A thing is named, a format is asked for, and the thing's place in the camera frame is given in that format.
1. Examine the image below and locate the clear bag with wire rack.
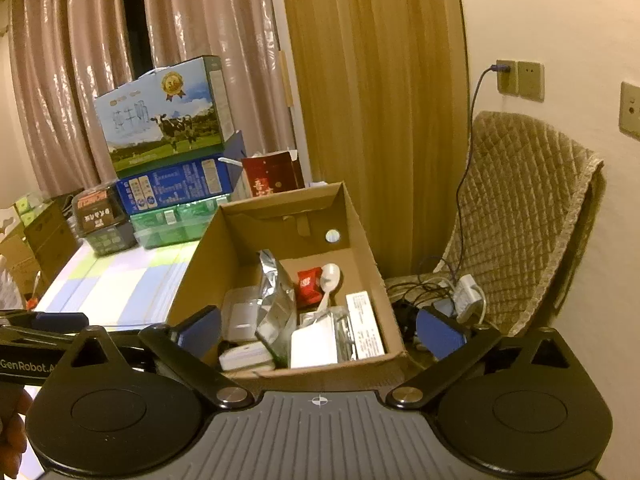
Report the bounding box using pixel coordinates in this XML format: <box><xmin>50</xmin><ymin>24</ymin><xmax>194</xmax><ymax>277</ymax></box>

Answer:
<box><xmin>298</xmin><ymin>306</ymin><xmax>357</xmax><ymax>363</ymax></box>

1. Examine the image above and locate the silver foil bag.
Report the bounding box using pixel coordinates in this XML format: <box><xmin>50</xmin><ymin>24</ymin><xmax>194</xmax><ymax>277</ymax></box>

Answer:
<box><xmin>255</xmin><ymin>250</ymin><xmax>297</xmax><ymax>367</ymax></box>

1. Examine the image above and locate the red snack packet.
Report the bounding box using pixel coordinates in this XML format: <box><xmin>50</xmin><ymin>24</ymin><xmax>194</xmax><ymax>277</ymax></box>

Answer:
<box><xmin>295</xmin><ymin>266</ymin><xmax>323</xmax><ymax>310</ymax></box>

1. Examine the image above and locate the beige plastic spoon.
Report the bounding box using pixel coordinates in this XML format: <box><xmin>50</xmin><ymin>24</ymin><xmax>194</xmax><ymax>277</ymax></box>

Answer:
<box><xmin>317</xmin><ymin>263</ymin><xmax>342</xmax><ymax>312</ymax></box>

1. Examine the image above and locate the white charger plug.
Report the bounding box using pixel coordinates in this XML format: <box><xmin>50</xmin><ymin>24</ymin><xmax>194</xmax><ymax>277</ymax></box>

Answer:
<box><xmin>219</xmin><ymin>341</ymin><xmax>274</xmax><ymax>372</ymax></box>

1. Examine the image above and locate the narrow white medicine box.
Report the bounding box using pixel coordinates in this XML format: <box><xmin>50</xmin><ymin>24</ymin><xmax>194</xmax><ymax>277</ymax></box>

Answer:
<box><xmin>345</xmin><ymin>290</ymin><xmax>385</xmax><ymax>360</ymax></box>

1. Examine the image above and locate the clear blue label plastic case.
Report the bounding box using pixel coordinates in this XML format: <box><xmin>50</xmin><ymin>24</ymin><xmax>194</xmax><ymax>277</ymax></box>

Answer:
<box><xmin>221</xmin><ymin>286</ymin><xmax>260</xmax><ymax>344</ymax></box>

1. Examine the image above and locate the person's left hand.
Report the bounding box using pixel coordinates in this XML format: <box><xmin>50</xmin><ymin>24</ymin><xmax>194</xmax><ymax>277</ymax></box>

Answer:
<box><xmin>0</xmin><ymin>384</ymin><xmax>32</xmax><ymax>479</ymax></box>

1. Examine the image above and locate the brown cardboard box on sofa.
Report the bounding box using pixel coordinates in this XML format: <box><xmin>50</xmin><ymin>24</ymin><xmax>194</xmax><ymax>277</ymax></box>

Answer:
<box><xmin>1</xmin><ymin>192</ymin><xmax>79</xmax><ymax>300</ymax></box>

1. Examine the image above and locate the white power adapter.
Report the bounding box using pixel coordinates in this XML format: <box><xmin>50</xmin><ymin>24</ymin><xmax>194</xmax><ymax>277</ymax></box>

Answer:
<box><xmin>452</xmin><ymin>274</ymin><xmax>487</xmax><ymax>323</ymax></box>

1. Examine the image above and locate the black noodle bowl pack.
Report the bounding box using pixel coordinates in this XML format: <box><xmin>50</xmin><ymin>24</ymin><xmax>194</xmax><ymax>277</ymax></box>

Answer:
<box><xmin>72</xmin><ymin>181</ymin><xmax>138</xmax><ymax>257</ymax></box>

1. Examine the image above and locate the open brown cardboard box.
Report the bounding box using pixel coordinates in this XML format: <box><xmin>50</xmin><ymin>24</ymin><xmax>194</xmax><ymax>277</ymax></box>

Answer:
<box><xmin>167</xmin><ymin>181</ymin><xmax>409</xmax><ymax>394</ymax></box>

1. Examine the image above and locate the green wrapped drink pack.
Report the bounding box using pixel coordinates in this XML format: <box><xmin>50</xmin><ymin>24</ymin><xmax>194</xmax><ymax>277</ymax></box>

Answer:
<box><xmin>130</xmin><ymin>194</ymin><xmax>231</xmax><ymax>249</ymax></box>

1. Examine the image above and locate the blue milk carton box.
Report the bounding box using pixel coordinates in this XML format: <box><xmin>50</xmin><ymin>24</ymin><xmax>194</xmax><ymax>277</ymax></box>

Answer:
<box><xmin>116</xmin><ymin>130</ymin><xmax>245</xmax><ymax>214</ymax></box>

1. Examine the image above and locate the dark red gift box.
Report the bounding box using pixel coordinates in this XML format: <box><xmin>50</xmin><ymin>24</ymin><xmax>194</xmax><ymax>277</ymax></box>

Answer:
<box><xmin>242</xmin><ymin>150</ymin><xmax>305</xmax><ymax>197</ymax></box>

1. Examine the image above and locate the cow picture milk carton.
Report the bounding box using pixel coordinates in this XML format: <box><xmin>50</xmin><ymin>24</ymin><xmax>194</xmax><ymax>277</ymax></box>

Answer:
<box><xmin>94</xmin><ymin>55</ymin><xmax>235</xmax><ymax>177</ymax></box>

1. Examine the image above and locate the beige curtain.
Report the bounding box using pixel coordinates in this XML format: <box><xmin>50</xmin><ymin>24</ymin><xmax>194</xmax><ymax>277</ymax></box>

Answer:
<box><xmin>1</xmin><ymin>0</ymin><xmax>295</xmax><ymax>196</ymax></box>

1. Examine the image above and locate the brown wooden door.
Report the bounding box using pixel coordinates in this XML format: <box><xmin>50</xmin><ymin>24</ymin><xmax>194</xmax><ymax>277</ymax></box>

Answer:
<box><xmin>284</xmin><ymin>0</ymin><xmax>469</xmax><ymax>278</ymax></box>

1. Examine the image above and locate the beige wall socket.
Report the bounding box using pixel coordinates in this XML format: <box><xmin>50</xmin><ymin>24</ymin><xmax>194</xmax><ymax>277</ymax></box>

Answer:
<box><xmin>618</xmin><ymin>81</ymin><xmax>640</xmax><ymax>139</ymax></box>
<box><xmin>496</xmin><ymin>60</ymin><xmax>544</xmax><ymax>102</ymax></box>

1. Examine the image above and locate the black wall charging cable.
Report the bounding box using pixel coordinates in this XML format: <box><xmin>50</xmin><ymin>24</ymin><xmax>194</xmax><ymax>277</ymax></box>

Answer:
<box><xmin>434</xmin><ymin>62</ymin><xmax>512</xmax><ymax>281</ymax></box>

